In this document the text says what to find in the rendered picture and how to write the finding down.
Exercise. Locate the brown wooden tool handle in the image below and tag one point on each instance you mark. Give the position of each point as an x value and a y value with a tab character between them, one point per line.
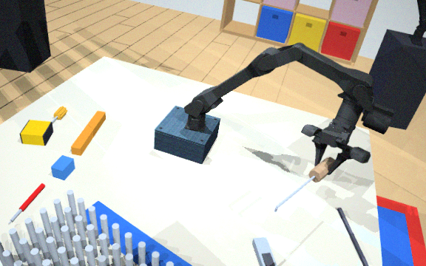
316	174

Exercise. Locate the orange rectangular bar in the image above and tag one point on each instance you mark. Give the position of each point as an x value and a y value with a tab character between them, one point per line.
88	133

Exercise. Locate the yellow ribbed screwdriver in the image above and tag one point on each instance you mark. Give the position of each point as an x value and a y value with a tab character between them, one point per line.
60	113

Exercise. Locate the yellow box with black ends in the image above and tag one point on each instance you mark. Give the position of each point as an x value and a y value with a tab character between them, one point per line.
36	132

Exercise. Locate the red-handled tool with grey metal tip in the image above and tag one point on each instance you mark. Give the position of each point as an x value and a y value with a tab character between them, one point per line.
28	201

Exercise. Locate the blue tape strip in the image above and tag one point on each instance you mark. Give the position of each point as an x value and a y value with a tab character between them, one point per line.
137	236

